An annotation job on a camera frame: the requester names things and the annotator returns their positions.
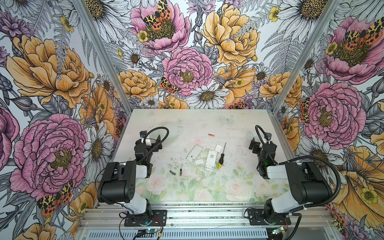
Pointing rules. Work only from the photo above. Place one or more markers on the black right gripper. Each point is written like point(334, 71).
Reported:
point(257, 146)

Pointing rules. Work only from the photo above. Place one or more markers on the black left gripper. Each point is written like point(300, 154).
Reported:
point(155, 145)

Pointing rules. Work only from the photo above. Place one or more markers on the black yellow screwdriver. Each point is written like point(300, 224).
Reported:
point(221, 159)

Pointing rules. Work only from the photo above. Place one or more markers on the white battery cover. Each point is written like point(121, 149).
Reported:
point(199, 161)
point(218, 148)

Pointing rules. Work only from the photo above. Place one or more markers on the white remote control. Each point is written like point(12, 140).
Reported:
point(194, 153)
point(211, 160)

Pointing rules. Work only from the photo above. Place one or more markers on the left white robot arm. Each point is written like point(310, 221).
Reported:
point(118, 182)

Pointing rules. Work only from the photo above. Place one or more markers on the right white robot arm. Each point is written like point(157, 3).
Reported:
point(307, 186)

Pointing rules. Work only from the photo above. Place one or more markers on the green circuit board left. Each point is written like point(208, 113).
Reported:
point(149, 232)

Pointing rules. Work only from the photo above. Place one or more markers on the green circuit board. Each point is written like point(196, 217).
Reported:
point(149, 232)
point(280, 230)

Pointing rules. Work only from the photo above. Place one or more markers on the green circuit board right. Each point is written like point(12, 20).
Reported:
point(280, 230)

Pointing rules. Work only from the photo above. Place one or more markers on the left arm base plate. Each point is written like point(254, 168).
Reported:
point(154, 218)

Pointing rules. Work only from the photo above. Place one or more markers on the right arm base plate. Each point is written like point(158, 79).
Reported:
point(259, 217)

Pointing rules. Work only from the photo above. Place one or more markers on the aluminium front rail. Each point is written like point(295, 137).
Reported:
point(200, 215)

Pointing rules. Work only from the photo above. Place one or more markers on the aluminium corner post right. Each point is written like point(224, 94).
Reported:
point(313, 38)

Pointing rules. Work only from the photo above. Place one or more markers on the aluminium corner post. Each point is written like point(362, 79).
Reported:
point(313, 38)
point(92, 30)

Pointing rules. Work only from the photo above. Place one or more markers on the aluminium corner post left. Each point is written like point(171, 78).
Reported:
point(92, 30)

